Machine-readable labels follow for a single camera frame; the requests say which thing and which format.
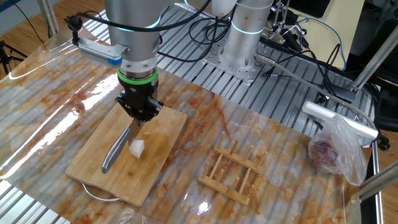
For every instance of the black office chair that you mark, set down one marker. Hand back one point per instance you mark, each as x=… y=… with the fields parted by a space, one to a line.
x=387 y=105

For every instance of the aluminium frame post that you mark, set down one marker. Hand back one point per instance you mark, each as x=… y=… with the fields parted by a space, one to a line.
x=48 y=18
x=377 y=205
x=373 y=63
x=379 y=183

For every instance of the bamboo cutting board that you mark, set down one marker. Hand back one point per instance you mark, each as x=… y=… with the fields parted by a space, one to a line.
x=149 y=174

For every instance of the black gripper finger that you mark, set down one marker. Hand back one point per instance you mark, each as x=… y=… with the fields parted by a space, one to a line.
x=153 y=109
x=125 y=103

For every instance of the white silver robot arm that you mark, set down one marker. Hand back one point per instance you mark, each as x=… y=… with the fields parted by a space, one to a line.
x=133 y=31

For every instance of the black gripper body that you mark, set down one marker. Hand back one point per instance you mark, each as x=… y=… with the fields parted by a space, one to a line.
x=140 y=95

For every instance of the marble pattern plastic mat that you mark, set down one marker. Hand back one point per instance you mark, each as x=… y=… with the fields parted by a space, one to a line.
x=280 y=193

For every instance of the plastic bag with meat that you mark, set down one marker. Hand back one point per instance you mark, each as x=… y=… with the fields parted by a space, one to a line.
x=348 y=149

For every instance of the steel cleaver knife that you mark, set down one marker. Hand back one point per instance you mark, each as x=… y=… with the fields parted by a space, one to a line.
x=115 y=152

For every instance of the purple onion peels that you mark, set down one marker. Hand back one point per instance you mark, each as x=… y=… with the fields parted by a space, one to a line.
x=325 y=155

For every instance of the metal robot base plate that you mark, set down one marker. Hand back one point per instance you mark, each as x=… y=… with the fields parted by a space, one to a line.
x=242 y=74

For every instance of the wooden peg rack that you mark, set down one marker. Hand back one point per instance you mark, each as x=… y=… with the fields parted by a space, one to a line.
x=224 y=189

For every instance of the metal clamp stand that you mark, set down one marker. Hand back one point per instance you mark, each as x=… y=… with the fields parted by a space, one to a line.
x=276 y=29

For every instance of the white plastic film roll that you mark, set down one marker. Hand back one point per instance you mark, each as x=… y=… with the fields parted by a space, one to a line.
x=314 y=109

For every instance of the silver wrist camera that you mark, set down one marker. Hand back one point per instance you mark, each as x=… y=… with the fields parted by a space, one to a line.
x=99 y=53

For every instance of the black tripod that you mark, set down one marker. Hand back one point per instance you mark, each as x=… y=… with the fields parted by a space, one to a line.
x=14 y=51

